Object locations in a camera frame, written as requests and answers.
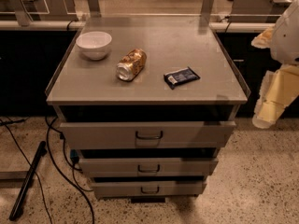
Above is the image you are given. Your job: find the black bar on floor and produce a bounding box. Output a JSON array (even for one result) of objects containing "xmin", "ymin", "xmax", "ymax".
[{"xmin": 9, "ymin": 141, "xmax": 47, "ymax": 221}]

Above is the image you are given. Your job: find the grey bottom drawer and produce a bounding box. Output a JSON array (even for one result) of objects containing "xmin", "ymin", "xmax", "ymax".
[{"xmin": 92, "ymin": 180, "xmax": 206, "ymax": 199}]

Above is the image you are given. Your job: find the metal post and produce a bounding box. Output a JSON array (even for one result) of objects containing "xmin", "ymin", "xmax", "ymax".
[
  {"xmin": 87, "ymin": 0, "xmax": 101, "ymax": 17},
  {"xmin": 201, "ymin": 0, "xmax": 214, "ymax": 16},
  {"xmin": 9, "ymin": 0, "xmax": 31, "ymax": 26}
]

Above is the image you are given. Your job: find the grey background desk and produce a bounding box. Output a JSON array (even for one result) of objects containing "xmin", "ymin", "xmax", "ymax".
[{"xmin": 229, "ymin": 0, "xmax": 293, "ymax": 23}]

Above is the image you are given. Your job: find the grey middle drawer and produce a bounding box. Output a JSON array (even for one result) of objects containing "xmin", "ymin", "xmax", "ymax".
[{"xmin": 79, "ymin": 158, "xmax": 218, "ymax": 177}]

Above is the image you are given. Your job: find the grey drawer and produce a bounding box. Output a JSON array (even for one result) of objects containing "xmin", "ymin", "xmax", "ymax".
[
  {"xmin": 60, "ymin": 121, "xmax": 235, "ymax": 149},
  {"xmin": 79, "ymin": 158, "xmax": 218, "ymax": 177},
  {"xmin": 92, "ymin": 180, "xmax": 206, "ymax": 199}
]

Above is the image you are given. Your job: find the thin black floor cable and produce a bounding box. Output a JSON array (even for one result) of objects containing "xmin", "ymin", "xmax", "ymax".
[{"xmin": 0, "ymin": 117, "xmax": 54, "ymax": 224}]

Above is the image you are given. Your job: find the grey drawer cabinet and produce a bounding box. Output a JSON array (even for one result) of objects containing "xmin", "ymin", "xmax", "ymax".
[{"xmin": 44, "ymin": 15, "xmax": 251, "ymax": 201}]

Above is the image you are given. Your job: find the grey top drawer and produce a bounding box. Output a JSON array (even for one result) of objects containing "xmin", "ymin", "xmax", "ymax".
[{"xmin": 60, "ymin": 121, "xmax": 235, "ymax": 149}]

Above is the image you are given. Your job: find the middle metal post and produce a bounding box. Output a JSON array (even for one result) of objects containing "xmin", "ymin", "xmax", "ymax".
[{"xmin": 87, "ymin": 0, "xmax": 101, "ymax": 17}]

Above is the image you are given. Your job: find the left metal post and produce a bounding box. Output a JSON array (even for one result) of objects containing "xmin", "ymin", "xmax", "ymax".
[{"xmin": 9, "ymin": 0, "xmax": 31, "ymax": 26}]

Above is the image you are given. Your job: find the dark blue snack bar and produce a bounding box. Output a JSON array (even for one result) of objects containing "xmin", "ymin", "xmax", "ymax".
[{"xmin": 164, "ymin": 67, "xmax": 200, "ymax": 90}]

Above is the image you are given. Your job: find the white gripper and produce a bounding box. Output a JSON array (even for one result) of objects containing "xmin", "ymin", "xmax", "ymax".
[{"xmin": 251, "ymin": 0, "xmax": 299, "ymax": 129}]

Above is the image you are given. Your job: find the gold soda can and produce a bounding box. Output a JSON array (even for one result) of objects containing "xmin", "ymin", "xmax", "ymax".
[{"xmin": 116, "ymin": 49, "xmax": 147, "ymax": 81}]

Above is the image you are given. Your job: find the right metal post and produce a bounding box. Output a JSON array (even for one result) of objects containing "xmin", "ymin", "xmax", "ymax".
[{"xmin": 201, "ymin": 0, "xmax": 214, "ymax": 16}]

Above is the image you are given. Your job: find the white bowl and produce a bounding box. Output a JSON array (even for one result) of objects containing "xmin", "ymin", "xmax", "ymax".
[{"xmin": 76, "ymin": 31, "xmax": 112, "ymax": 61}]

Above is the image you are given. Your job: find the white horizontal rail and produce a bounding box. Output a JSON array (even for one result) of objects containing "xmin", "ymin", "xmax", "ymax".
[{"xmin": 0, "ymin": 21, "xmax": 273, "ymax": 33}]

